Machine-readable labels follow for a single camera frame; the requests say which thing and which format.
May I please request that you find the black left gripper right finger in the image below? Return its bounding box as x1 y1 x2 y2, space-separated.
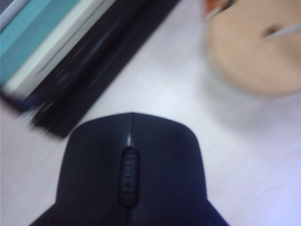
202 200 232 226

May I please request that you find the black computer mouse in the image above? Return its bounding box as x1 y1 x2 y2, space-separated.
55 112 210 226

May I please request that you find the white spine book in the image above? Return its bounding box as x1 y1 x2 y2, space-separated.
4 0 118 97

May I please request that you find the dark navy book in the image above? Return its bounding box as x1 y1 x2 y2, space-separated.
21 0 151 111
30 0 182 138

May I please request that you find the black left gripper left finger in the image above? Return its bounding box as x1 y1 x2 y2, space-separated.
29 202 62 226

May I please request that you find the teal cover book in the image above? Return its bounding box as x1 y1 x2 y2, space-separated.
0 0 82 81

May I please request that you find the wooden mug lid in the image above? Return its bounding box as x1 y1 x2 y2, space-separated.
203 0 301 96

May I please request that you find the white ceramic mug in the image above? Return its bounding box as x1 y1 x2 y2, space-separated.
199 42 301 132

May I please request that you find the spoon with orange ornament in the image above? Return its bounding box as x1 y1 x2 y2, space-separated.
204 0 301 40

